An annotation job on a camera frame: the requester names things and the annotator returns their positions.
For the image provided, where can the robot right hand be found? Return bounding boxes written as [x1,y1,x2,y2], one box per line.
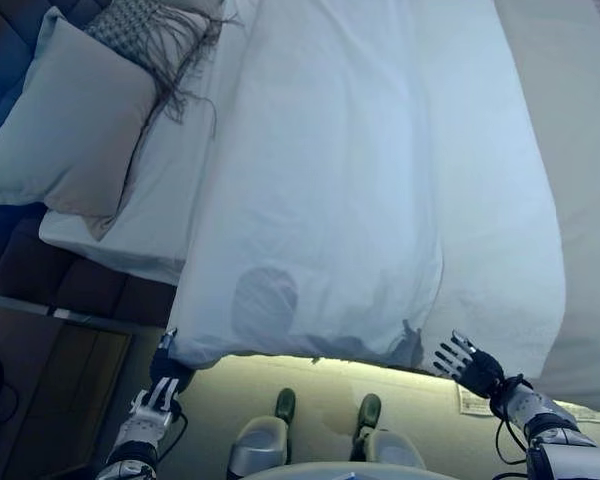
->
[431,328,509,401]

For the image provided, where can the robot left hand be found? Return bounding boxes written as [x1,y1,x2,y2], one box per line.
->
[128,327,192,429]

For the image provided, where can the white printed mattress label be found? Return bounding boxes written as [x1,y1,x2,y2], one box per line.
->
[457,384,600,425]

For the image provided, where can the brown wooden nightstand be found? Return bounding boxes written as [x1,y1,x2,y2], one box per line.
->
[0,289,177,480]

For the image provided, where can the robot right leg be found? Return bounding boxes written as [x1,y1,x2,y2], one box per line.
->
[352,429,426,471]

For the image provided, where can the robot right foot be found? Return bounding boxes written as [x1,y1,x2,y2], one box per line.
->
[355,393,382,434]

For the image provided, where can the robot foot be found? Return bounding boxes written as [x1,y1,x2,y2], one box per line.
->
[355,393,382,434]
[274,388,297,421]

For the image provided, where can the dark tufted headboard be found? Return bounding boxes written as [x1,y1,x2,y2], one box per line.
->
[0,0,181,329]

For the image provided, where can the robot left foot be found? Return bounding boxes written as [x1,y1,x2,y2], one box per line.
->
[274,388,297,421]

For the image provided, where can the robot grey torso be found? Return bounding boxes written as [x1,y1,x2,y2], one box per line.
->
[224,460,431,480]

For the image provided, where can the plain grey pillow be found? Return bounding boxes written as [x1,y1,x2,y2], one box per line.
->
[0,7,160,232]

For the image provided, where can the patterned pillow with dark fringe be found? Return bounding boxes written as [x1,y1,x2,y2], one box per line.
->
[82,0,242,139]

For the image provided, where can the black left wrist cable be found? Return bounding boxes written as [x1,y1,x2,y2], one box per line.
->
[152,399,190,464]

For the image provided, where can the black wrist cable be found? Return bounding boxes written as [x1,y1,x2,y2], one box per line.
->
[152,399,190,464]
[488,373,536,466]

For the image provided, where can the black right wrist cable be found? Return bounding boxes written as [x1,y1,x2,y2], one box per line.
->
[488,373,536,466]

